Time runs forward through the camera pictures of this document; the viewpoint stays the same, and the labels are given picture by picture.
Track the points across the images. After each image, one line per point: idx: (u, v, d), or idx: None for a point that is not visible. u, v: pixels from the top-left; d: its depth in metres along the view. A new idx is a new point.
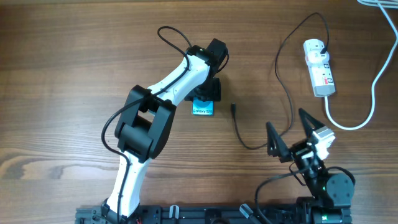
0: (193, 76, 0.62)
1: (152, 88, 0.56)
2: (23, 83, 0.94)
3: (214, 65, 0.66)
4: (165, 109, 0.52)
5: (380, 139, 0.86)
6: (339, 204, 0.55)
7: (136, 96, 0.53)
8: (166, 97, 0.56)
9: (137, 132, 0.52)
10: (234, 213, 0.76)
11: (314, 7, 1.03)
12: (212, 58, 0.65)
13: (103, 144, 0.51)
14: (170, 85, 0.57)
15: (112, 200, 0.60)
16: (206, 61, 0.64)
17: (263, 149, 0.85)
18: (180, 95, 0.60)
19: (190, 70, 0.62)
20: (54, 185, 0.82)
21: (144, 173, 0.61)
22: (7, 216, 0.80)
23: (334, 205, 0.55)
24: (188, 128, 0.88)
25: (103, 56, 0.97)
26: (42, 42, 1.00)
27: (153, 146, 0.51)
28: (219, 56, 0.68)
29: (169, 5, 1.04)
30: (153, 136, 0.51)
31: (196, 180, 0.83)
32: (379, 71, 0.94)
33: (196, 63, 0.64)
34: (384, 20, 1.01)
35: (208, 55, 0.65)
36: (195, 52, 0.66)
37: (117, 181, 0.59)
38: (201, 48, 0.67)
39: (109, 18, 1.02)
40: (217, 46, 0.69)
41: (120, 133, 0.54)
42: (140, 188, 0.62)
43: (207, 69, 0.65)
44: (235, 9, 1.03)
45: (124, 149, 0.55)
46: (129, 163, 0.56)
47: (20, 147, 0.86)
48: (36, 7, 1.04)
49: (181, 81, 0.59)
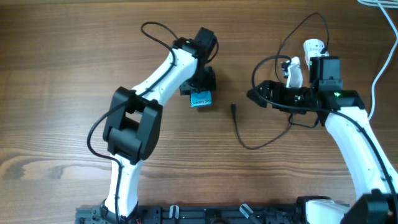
0: (180, 71, 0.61)
1: (137, 89, 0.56)
2: (23, 83, 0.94)
3: (203, 57, 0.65)
4: (152, 109, 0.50)
5: (380, 139, 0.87)
6: (328, 61, 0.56)
7: (121, 98, 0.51)
8: (153, 96, 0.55)
9: (126, 135, 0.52)
10: (234, 213, 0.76)
11: (314, 7, 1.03)
12: (201, 51, 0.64)
13: (89, 149, 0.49)
14: (155, 84, 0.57)
15: (109, 203, 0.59)
16: (193, 55, 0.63)
17: (263, 149, 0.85)
18: (168, 93, 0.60)
19: (176, 65, 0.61)
20: (54, 185, 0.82)
21: (138, 174, 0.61)
22: (7, 216, 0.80)
23: (322, 60, 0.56)
24: (188, 128, 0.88)
25: (103, 56, 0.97)
26: (41, 42, 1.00)
27: (143, 148, 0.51)
28: (208, 46, 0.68)
29: (169, 5, 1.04)
30: (142, 139, 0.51)
31: (196, 180, 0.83)
32: (379, 71, 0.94)
33: (182, 57, 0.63)
34: (384, 20, 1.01)
35: (195, 48, 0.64)
36: (181, 45, 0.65)
37: (112, 183, 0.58)
38: (187, 40, 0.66)
39: (109, 18, 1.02)
40: (204, 37, 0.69)
41: (109, 137, 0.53)
42: (135, 188, 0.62)
43: (194, 61, 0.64)
44: (235, 9, 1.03)
45: (114, 152, 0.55)
46: (121, 166, 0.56)
47: (19, 147, 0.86)
48: (36, 7, 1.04)
49: (168, 78, 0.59)
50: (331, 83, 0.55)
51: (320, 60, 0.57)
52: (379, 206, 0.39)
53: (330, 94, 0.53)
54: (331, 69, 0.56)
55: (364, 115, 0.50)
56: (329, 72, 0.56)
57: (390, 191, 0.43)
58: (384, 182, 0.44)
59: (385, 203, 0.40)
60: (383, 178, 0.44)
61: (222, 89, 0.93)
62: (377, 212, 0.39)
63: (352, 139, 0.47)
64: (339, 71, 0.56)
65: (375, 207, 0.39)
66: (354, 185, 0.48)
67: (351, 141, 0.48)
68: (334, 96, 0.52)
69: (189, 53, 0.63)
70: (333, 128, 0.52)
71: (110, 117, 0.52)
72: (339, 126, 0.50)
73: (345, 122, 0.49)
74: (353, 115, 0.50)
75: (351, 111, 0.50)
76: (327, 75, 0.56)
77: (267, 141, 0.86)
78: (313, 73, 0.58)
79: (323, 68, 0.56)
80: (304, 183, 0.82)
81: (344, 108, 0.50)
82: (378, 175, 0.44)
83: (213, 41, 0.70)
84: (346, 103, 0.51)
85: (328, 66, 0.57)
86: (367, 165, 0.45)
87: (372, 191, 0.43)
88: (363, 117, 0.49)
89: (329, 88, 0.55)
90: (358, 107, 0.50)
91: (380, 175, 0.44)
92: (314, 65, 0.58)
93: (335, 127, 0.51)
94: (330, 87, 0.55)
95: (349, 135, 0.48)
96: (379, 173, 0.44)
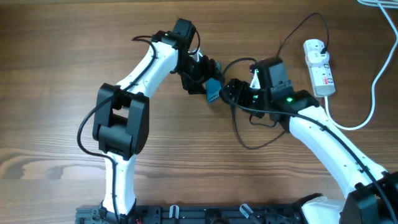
0: (162, 63, 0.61)
1: (121, 84, 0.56)
2: (23, 83, 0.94)
3: (183, 48, 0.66)
4: (138, 101, 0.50)
5: (380, 139, 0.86)
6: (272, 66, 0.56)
7: (107, 94, 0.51)
8: (138, 90, 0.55)
9: (115, 132, 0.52)
10: (234, 213, 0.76)
11: (314, 7, 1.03)
12: (180, 43, 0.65)
13: (80, 147, 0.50)
14: (139, 77, 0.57)
15: (107, 203, 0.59)
16: (173, 46, 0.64)
17: (263, 149, 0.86)
18: (153, 84, 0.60)
19: (158, 58, 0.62)
20: (54, 185, 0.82)
21: (133, 170, 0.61)
22: (7, 216, 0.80)
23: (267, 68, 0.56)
24: (188, 128, 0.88)
25: (103, 56, 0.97)
26: (41, 42, 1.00)
27: (134, 142, 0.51)
28: (186, 37, 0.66)
29: (168, 5, 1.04)
30: (132, 132, 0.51)
31: (196, 180, 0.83)
32: (379, 71, 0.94)
33: (162, 49, 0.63)
34: (384, 20, 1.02)
35: (174, 40, 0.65)
36: (160, 38, 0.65)
37: (107, 182, 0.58)
38: (165, 33, 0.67)
39: (109, 18, 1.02)
40: (181, 27, 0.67)
41: (98, 135, 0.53)
42: (132, 185, 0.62)
43: (175, 53, 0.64)
44: (235, 9, 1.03)
45: (106, 150, 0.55)
46: (114, 163, 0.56)
47: (19, 147, 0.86)
48: (36, 7, 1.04)
49: (151, 70, 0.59)
50: (282, 88, 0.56)
51: (265, 68, 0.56)
52: (368, 200, 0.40)
53: (284, 101, 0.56)
54: (278, 74, 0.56)
55: (321, 111, 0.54)
56: (277, 78, 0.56)
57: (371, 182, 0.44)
58: (364, 173, 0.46)
59: (372, 195, 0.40)
60: (361, 171, 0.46)
61: None
62: (367, 208, 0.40)
63: (320, 140, 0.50)
64: (286, 74, 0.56)
65: (365, 204, 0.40)
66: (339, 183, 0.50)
67: (320, 142, 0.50)
68: (288, 102, 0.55)
69: (169, 45, 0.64)
70: (299, 132, 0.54)
71: (97, 115, 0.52)
72: (304, 130, 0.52)
73: (308, 124, 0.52)
74: (313, 114, 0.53)
75: (309, 110, 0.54)
76: (275, 81, 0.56)
77: (267, 141, 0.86)
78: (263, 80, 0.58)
79: (271, 76, 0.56)
80: (305, 183, 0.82)
81: (303, 110, 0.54)
82: (354, 168, 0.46)
83: (192, 30, 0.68)
84: (301, 105, 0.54)
85: (273, 72, 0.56)
86: (342, 162, 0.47)
87: (357, 186, 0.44)
88: (321, 113, 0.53)
89: (282, 93, 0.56)
90: (314, 106, 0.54)
91: (357, 168, 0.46)
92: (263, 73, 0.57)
93: (301, 132, 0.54)
94: (283, 91, 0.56)
95: (315, 136, 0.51)
96: (355, 166, 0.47)
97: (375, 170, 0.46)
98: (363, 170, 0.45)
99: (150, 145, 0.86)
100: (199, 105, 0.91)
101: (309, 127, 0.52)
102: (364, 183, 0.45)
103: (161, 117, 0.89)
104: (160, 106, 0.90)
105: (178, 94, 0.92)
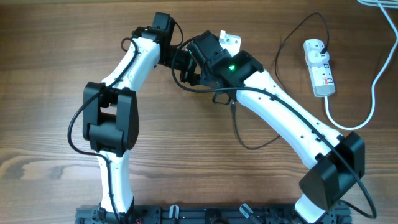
0: (145, 57, 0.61)
1: (106, 81, 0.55)
2: (23, 83, 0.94)
3: (163, 42, 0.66)
4: (125, 96, 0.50)
5: (380, 139, 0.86)
6: (198, 43, 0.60)
7: (92, 93, 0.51)
8: (124, 85, 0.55)
9: (106, 129, 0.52)
10: (234, 213, 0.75)
11: (314, 7, 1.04)
12: (160, 35, 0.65)
13: (71, 146, 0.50)
14: (124, 73, 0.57)
15: (104, 202, 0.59)
16: (153, 40, 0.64)
17: (263, 149, 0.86)
18: (137, 79, 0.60)
19: (140, 53, 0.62)
20: (54, 185, 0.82)
21: (128, 167, 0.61)
22: (7, 216, 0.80)
23: (194, 45, 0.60)
24: (188, 128, 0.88)
25: (103, 56, 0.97)
26: (41, 42, 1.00)
27: (125, 137, 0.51)
28: (166, 30, 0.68)
29: (169, 5, 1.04)
30: (122, 128, 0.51)
31: (196, 180, 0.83)
32: (379, 71, 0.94)
33: (143, 44, 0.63)
34: (384, 20, 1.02)
35: (154, 33, 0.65)
36: (140, 35, 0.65)
37: (103, 181, 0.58)
38: (145, 28, 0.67)
39: (109, 18, 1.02)
40: (160, 20, 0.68)
41: (89, 134, 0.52)
42: (129, 184, 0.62)
43: (157, 46, 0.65)
44: (235, 9, 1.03)
45: (99, 149, 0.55)
46: (108, 162, 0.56)
47: (20, 147, 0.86)
48: (37, 7, 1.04)
49: (135, 65, 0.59)
50: (217, 58, 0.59)
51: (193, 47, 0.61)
52: (329, 170, 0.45)
53: (226, 68, 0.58)
54: (208, 45, 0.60)
55: (265, 78, 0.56)
56: (211, 50, 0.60)
57: (328, 149, 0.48)
58: (321, 142, 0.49)
59: (331, 164, 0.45)
60: (318, 140, 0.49)
61: None
62: (329, 178, 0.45)
63: (273, 112, 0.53)
64: (218, 45, 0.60)
65: (328, 175, 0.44)
66: (298, 153, 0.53)
67: (272, 115, 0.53)
68: (231, 71, 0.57)
69: (150, 40, 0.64)
70: (251, 105, 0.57)
71: (85, 114, 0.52)
72: (254, 102, 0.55)
73: (257, 96, 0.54)
74: (260, 83, 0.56)
75: (253, 76, 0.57)
76: (210, 52, 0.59)
77: (268, 141, 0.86)
78: (199, 58, 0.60)
79: (201, 49, 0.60)
80: None
81: (247, 79, 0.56)
82: (311, 138, 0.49)
83: (171, 23, 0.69)
84: (244, 73, 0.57)
85: (202, 45, 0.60)
86: (298, 134, 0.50)
87: (318, 158, 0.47)
88: (268, 81, 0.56)
89: (219, 62, 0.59)
90: (259, 71, 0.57)
91: (313, 137, 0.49)
92: (194, 52, 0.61)
93: (251, 104, 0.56)
94: (219, 61, 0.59)
95: (265, 106, 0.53)
96: (311, 135, 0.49)
97: (332, 137, 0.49)
98: (319, 138, 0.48)
99: (150, 145, 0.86)
100: (199, 105, 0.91)
101: (259, 98, 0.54)
102: (323, 152, 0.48)
103: (161, 117, 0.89)
104: (160, 106, 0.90)
105: (178, 94, 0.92)
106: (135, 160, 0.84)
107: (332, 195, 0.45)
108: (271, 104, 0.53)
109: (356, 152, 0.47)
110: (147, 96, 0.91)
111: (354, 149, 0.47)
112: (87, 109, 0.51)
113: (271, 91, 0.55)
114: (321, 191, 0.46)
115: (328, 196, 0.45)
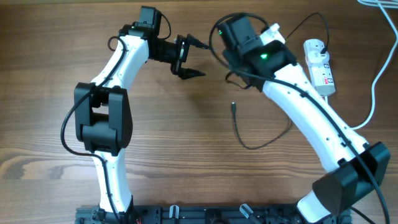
0: (134, 55, 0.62)
1: (96, 80, 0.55)
2: (23, 83, 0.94)
3: (151, 38, 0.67)
4: (116, 94, 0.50)
5: (380, 139, 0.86)
6: (232, 24, 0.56)
7: (83, 93, 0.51)
8: (114, 84, 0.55)
9: (99, 129, 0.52)
10: (234, 213, 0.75)
11: (314, 7, 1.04)
12: (148, 32, 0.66)
13: (64, 147, 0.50)
14: (113, 71, 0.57)
15: (103, 203, 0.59)
16: (142, 37, 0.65)
17: (263, 149, 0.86)
18: (127, 78, 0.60)
19: (128, 50, 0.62)
20: (54, 185, 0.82)
21: (124, 165, 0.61)
22: (7, 216, 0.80)
23: (228, 25, 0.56)
24: (188, 128, 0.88)
25: (103, 56, 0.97)
26: (41, 42, 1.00)
27: (119, 135, 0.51)
28: (153, 26, 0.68)
29: (169, 4, 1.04)
30: (115, 127, 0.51)
31: (196, 180, 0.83)
32: (379, 71, 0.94)
33: (131, 42, 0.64)
34: (384, 20, 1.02)
35: (142, 30, 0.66)
36: (128, 32, 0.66)
37: (100, 182, 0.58)
38: (132, 25, 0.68)
39: (109, 18, 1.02)
40: (147, 15, 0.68)
41: (82, 135, 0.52)
42: (126, 183, 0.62)
43: (145, 43, 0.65)
44: (235, 9, 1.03)
45: (93, 150, 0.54)
46: (104, 162, 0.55)
47: (20, 147, 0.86)
48: (36, 7, 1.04)
49: (124, 63, 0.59)
50: (250, 43, 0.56)
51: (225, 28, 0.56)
52: (349, 177, 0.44)
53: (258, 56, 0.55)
54: (241, 28, 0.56)
55: (298, 73, 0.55)
56: (244, 33, 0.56)
57: (351, 156, 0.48)
58: (346, 147, 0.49)
59: (353, 170, 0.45)
60: (344, 145, 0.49)
61: (217, 89, 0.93)
62: (349, 185, 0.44)
63: (301, 107, 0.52)
64: (251, 29, 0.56)
65: (348, 182, 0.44)
66: (316, 150, 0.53)
67: (299, 111, 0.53)
68: (263, 60, 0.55)
69: (137, 37, 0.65)
70: (276, 98, 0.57)
71: (77, 115, 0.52)
72: (281, 96, 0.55)
73: (286, 91, 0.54)
74: (291, 78, 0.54)
75: (284, 69, 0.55)
76: (243, 37, 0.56)
77: (267, 141, 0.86)
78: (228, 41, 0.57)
79: (235, 32, 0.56)
80: (305, 183, 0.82)
81: (278, 71, 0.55)
82: (337, 142, 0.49)
83: (157, 17, 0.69)
84: (276, 63, 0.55)
85: (236, 28, 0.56)
86: (324, 135, 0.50)
87: (340, 163, 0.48)
88: (300, 77, 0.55)
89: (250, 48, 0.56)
90: (291, 64, 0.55)
91: (339, 141, 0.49)
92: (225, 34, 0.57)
93: (278, 96, 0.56)
94: (252, 46, 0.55)
95: (293, 102, 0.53)
96: (337, 139, 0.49)
97: (358, 144, 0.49)
98: (346, 144, 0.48)
99: (150, 145, 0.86)
100: (199, 105, 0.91)
101: (288, 92, 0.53)
102: (347, 158, 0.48)
103: (161, 117, 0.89)
104: (160, 106, 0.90)
105: (178, 94, 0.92)
106: (135, 160, 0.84)
107: (346, 201, 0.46)
108: (300, 101, 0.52)
109: (379, 163, 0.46)
110: (147, 96, 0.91)
111: (378, 158, 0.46)
112: (79, 109, 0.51)
113: (302, 86, 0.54)
114: (337, 196, 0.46)
115: (342, 202, 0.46)
